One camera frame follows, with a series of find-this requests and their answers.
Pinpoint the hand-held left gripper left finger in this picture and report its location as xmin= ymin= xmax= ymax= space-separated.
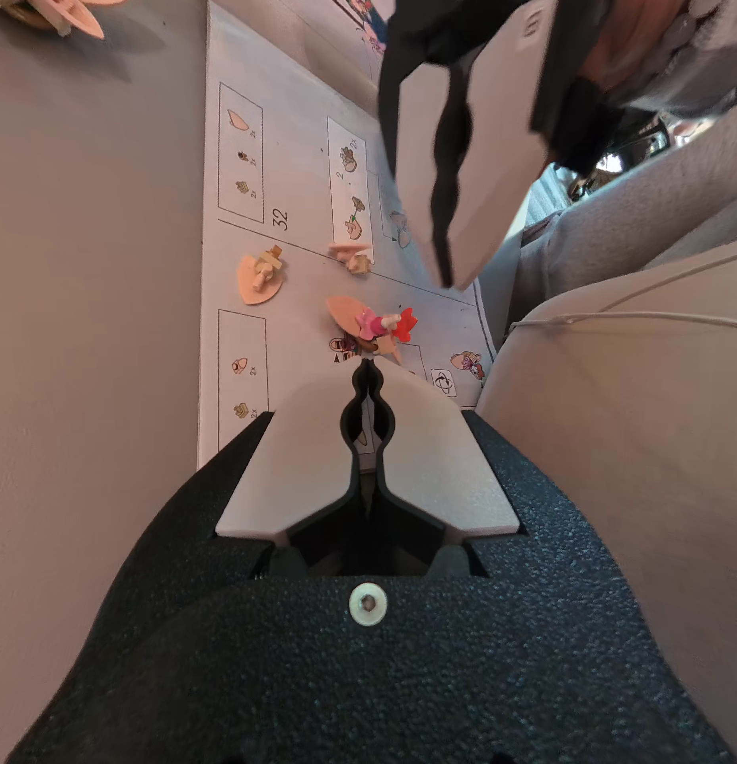
xmin=215 ymin=358 xmax=370 ymax=547

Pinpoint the person's right hand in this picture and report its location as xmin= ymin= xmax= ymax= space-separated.
xmin=585 ymin=0 xmax=699 ymax=92

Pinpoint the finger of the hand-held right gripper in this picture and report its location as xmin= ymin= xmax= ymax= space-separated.
xmin=395 ymin=60 xmax=460 ymax=290
xmin=446 ymin=0 xmax=557 ymax=291

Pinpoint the beige cushion with cord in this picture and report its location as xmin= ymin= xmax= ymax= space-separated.
xmin=476 ymin=101 xmax=737 ymax=764

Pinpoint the person's right forearm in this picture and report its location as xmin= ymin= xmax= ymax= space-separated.
xmin=613 ymin=0 xmax=737 ymax=120

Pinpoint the small peach petal brick piece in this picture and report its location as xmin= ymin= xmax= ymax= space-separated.
xmin=328 ymin=242 xmax=372 ymax=277

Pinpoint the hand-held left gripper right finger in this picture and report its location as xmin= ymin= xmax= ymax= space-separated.
xmin=367 ymin=358 xmax=523 ymax=547

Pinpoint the black chair base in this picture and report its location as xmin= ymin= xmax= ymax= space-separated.
xmin=560 ymin=113 xmax=674 ymax=198

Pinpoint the large peach toy flower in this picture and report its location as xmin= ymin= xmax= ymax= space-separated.
xmin=4 ymin=0 xmax=127 ymax=41

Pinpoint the pink and red toy flower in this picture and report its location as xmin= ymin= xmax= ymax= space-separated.
xmin=326 ymin=295 xmax=419 ymax=366

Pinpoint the paper instruction booklet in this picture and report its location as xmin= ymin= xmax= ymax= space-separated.
xmin=197 ymin=0 xmax=497 ymax=472

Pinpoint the peach petal with tan bricks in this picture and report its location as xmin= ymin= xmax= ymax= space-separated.
xmin=237 ymin=245 xmax=285 ymax=306

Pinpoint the white drawstring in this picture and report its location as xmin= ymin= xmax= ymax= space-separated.
xmin=505 ymin=249 xmax=737 ymax=336

